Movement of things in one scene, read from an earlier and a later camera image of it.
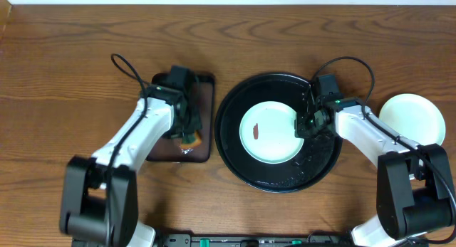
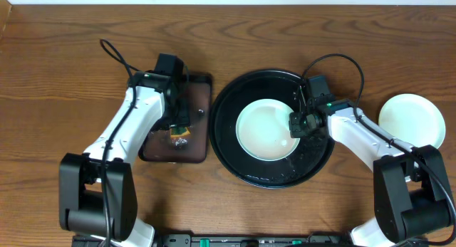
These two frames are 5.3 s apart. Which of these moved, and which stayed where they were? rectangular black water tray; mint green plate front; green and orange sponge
Moved: green and orange sponge
Stayed: mint green plate front; rectangular black water tray
